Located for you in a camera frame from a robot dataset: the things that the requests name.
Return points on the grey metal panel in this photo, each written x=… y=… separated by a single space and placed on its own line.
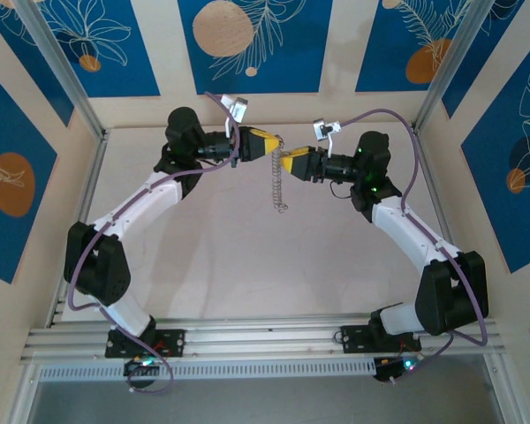
x=265 y=404

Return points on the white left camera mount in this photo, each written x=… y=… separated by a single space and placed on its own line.
x=229 y=128

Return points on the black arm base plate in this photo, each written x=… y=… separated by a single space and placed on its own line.
x=174 y=342
x=355 y=338

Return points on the aluminium side rail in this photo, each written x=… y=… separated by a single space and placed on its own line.
x=437 y=207
x=90 y=190

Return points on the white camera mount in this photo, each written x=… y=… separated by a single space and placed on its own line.
x=331 y=143
x=229 y=128

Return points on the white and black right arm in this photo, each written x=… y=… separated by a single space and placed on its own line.
x=406 y=225

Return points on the metal key plate with rings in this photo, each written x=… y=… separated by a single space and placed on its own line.
x=277 y=185

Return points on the aluminium corner post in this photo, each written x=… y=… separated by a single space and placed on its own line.
x=57 y=57
x=450 y=62

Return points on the controller board with lights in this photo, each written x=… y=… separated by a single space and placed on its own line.
x=393 y=368
x=137 y=368

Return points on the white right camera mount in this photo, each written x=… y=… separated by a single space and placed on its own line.
x=331 y=143

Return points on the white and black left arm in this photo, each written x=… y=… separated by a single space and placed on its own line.
x=132 y=207

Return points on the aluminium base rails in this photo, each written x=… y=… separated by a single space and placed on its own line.
x=265 y=340

